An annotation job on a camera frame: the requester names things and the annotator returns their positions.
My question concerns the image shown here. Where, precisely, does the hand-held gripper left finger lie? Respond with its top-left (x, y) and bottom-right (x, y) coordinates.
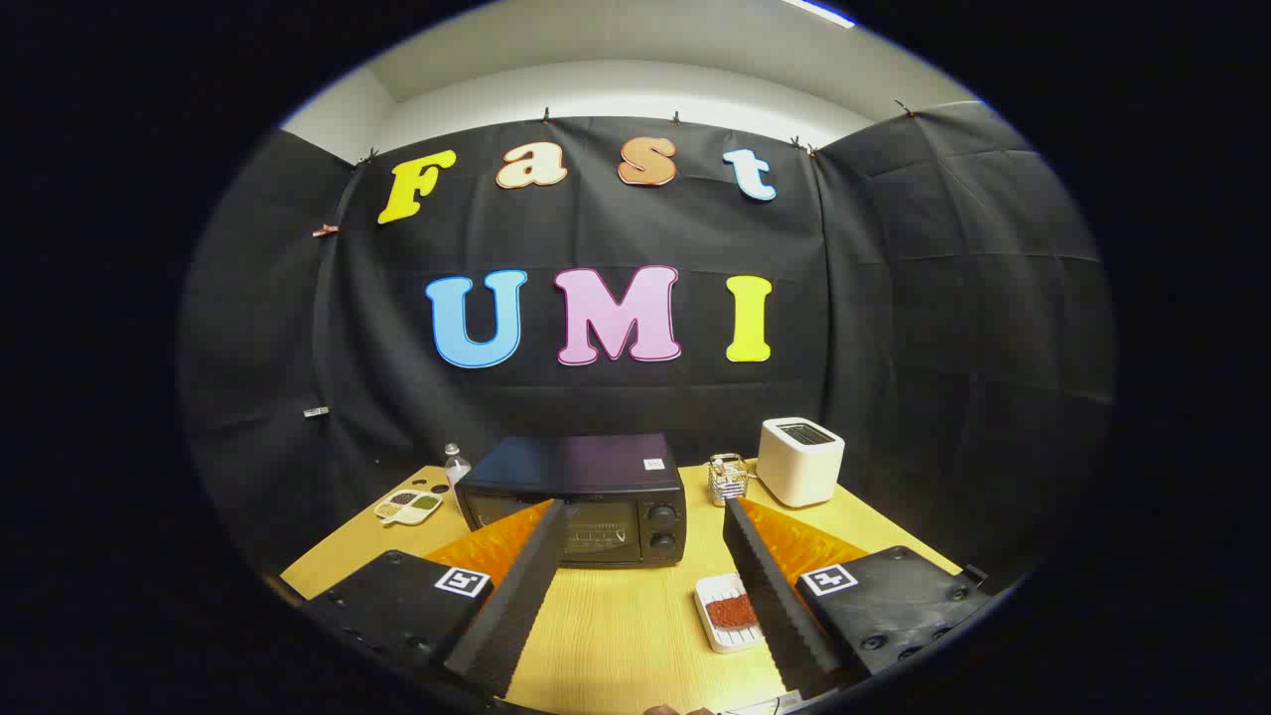
top-left (303, 497), bottom-right (569, 701)

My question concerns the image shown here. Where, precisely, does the white ribbed food tray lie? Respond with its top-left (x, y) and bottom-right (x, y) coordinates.
top-left (693, 573), bottom-right (767, 654)

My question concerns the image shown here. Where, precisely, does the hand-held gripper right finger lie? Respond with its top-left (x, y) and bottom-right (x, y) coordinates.
top-left (722, 497), bottom-right (994, 698)

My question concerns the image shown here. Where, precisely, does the red meat slice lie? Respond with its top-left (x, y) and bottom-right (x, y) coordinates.
top-left (706, 593), bottom-right (761, 631)

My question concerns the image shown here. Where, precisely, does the black toaster oven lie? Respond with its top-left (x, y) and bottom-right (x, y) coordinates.
top-left (455, 433), bottom-right (688, 569)

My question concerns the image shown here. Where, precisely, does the metal wire holder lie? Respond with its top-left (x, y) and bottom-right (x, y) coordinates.
top-left (708, 453), bottom-right (749, 507)

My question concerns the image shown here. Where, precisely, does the white bread toaster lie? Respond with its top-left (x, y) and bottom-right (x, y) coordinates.
top-left (757, 417), bottom-right (846, 509)

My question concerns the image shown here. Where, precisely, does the black backdrop cloth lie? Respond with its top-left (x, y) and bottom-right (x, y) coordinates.
top-left (179, 99), bottom-right (1118, 597)

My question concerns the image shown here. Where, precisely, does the divided white spice dish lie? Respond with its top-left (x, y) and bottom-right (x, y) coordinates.
top-left (373, 489), bottom-right (444, 526)

